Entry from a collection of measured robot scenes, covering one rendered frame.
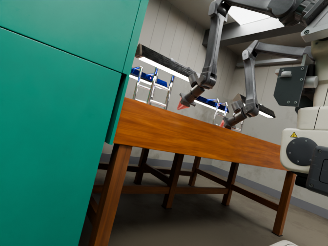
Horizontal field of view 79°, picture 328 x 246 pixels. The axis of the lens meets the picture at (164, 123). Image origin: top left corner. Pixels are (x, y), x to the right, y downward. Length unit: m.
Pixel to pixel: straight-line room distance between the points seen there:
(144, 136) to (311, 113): 0.64
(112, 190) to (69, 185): 0.19
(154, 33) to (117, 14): 2.57
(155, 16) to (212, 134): 2.59
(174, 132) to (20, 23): 0.67
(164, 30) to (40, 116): 2.96
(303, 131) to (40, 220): 0.95
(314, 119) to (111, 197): 0.82
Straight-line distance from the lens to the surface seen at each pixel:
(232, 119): 1.32
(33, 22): 0.72
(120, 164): 0.85
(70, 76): 0.71
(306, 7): 0.92
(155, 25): 3.40
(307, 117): 0.91
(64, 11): 0.74
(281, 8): 0.96
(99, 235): 0.95
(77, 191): 0.78
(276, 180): 3.93
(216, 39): 1.14
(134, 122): 0.82
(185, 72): 1.35
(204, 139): 1.08
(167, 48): 3.46
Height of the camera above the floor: 0.69
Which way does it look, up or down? 1 degrees up
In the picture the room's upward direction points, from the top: 14 degrees clockwise
